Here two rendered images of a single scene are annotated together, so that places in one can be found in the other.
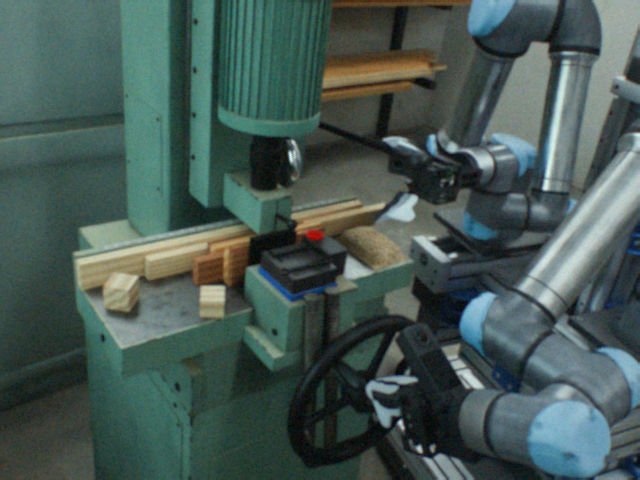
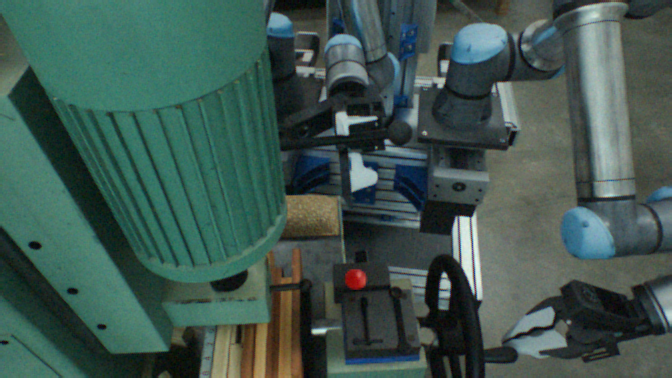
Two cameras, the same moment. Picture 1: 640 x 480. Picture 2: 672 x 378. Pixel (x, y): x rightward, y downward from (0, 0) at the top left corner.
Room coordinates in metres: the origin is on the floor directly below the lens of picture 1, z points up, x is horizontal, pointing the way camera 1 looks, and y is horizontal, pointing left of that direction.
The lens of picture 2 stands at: (0.79, 0.29, 1.57)
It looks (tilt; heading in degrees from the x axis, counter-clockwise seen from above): 47 degrees down; 306
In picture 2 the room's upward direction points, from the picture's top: straight up
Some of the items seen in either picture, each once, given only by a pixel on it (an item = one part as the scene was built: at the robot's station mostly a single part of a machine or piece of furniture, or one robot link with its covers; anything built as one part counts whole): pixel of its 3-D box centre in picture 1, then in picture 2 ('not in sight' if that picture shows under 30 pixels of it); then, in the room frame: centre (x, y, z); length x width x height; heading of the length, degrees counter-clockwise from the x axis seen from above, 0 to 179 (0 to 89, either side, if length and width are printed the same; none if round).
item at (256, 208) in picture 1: (257, 203); (220, 292); (1.12, 0.12, 0.99); 0.14 x 0.07 x 0.09; 39
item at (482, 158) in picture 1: (469, 169); (347, 88); (1.17, -0.27, 1.09); 0.08 x 0.05 x 0.08; 39
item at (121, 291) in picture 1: (121, 291); not in sight; (0.88, 0.30, 0.92); 0.05 x 0.04 x 0.04; 176
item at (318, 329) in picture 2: (280, 264); (327, 327); (0.98, 0.06, 0.95); 0.09 x 0.07 x 0.09; 129
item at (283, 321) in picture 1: (299, 299); (370, 335); (0.93, 0.02, 0.92); 0.15 x 0.13 x 0.09; 129
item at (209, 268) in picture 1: (253, 257); (275, 343); (1.03, 0.11, 0.92); 0.23 x 0.02 x 0.05; 129
